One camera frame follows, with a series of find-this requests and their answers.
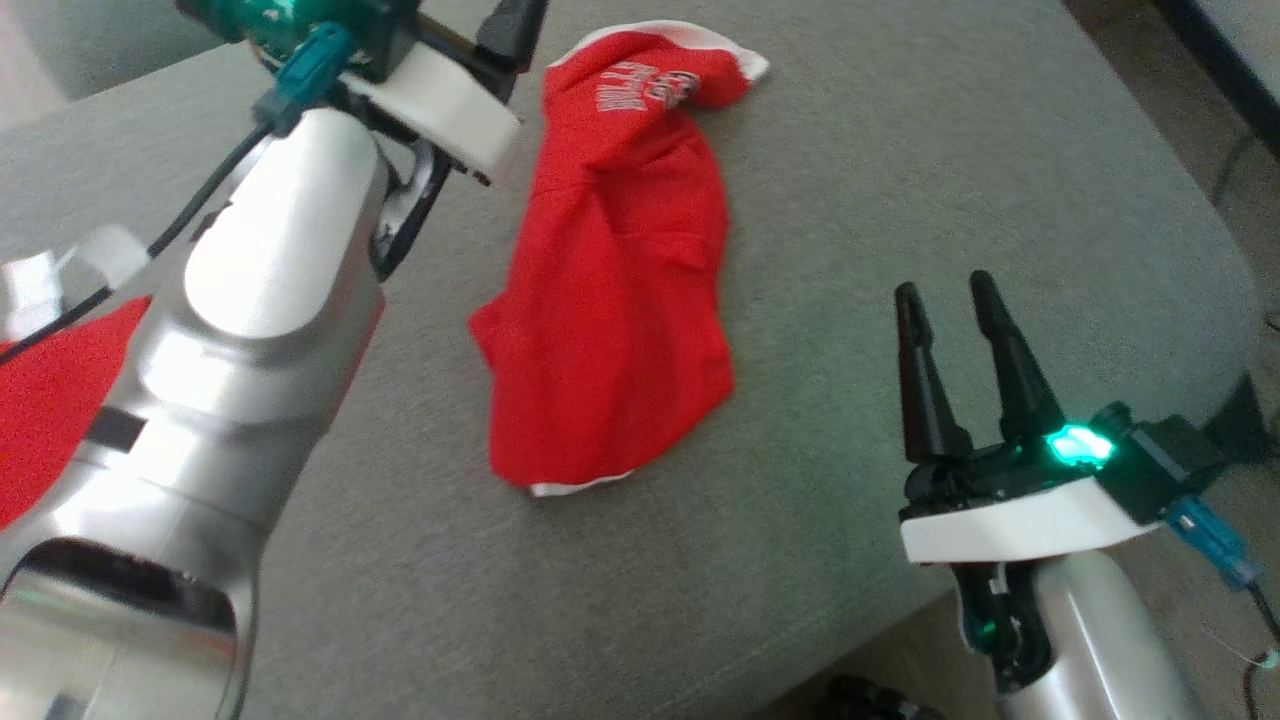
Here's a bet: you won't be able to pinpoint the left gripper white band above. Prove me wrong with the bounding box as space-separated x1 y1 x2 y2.
345 0 550 187

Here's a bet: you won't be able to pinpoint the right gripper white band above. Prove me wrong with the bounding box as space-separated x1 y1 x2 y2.
894 269 1167 567

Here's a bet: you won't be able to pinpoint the grey fabric sofa seat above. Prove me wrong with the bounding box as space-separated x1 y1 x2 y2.
0 0 1266 720

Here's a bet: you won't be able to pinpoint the black furniture edge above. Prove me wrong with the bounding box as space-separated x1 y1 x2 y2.
1150 0 1280 161

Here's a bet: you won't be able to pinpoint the red shorts with white stripe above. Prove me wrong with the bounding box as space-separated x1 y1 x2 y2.
0 295 153 531

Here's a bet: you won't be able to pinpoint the black cable with teal plug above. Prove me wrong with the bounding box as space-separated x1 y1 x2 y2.
1165 495 1280 646
0 22 359 366

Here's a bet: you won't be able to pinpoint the white cable strap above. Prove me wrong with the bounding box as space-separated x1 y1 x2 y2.
55 225 151 293

